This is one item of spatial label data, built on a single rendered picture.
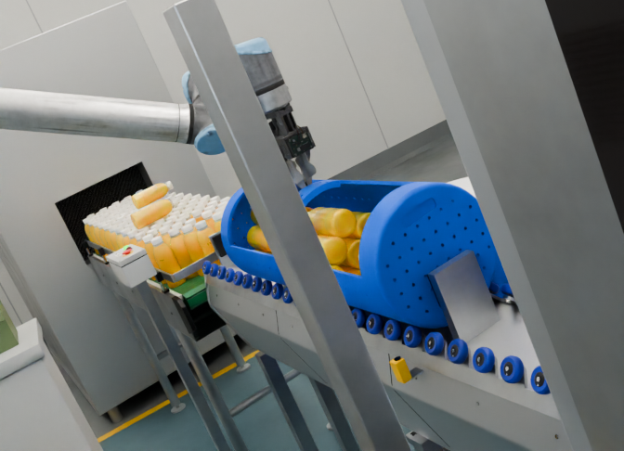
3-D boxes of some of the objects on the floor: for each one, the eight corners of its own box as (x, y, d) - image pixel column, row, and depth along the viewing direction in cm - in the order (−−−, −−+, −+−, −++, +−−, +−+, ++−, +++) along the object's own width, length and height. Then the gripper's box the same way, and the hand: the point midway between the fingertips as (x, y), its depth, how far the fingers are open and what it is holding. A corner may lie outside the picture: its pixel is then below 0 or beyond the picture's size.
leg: (331, 508, 291) (258, 357, 276) (323, 502, 296) (252, 354, 281) (344, 499, 293) (273, 349, 278) (336, 493, 298) (266, 345, 283)
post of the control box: (251, 513, 309) (133, 281, 285) (247, 509, 312) (131, 279, 289) (260, 508, 310) (144, 276, 286) (255, 503, 314) (140, 274, 290)
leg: (361, 485, 296) (292, 336, 281) (354, 481, 301) (286, 333, 286) (374, 477, 298) (306, 328, 283) (367, 471, 303) (300, 325, 289)
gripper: (267, 115, 186) (304, 199, 191) (300, 99, 190) (335, 182, 195) (253, 117, 194) (289, 198, 199) (285, 102, 198) (319, 182, 203)
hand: (305, 186), depth 199 cm, fingers closed, pressing on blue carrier
